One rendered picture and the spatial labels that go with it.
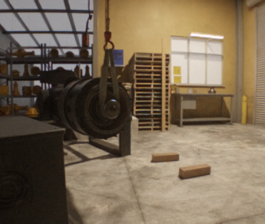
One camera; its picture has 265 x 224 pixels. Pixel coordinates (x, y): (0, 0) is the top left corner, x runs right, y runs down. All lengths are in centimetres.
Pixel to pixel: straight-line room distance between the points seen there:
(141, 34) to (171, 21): 123
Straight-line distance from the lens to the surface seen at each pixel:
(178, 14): 723
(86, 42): 161
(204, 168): 234
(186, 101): 597
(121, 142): 278
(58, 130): 56
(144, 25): 667
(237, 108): 788
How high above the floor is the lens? 93
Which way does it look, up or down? 5 degrees down
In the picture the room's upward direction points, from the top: straight up
